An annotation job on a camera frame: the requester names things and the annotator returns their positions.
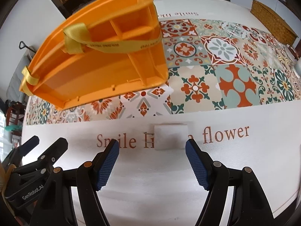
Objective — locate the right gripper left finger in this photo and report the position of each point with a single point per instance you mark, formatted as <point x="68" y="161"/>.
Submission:
<point x="91" y="176"/>

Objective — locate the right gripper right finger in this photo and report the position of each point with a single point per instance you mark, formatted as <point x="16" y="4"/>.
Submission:
<point x="249" y="204"/>

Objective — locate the white power adapter cube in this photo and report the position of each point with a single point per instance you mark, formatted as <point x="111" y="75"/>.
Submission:
<point x="170" y="136"/>

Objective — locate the grey sofa armchair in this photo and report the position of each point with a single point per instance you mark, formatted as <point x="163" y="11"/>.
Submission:
<point x="13" y="93"/>

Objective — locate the orange plastic storage crate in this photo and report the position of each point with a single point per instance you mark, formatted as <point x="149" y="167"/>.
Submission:
<point x="108" y="48"/>

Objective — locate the patterned tile table runner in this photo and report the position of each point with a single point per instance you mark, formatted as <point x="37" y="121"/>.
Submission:
<point x="212" y="65"/>

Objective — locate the white small cup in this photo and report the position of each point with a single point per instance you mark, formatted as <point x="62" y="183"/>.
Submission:
<point x="297" y="68"/>

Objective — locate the woven wicker tissue box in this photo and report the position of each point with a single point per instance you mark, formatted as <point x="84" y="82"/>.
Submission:
<point x="274" y="23"/>

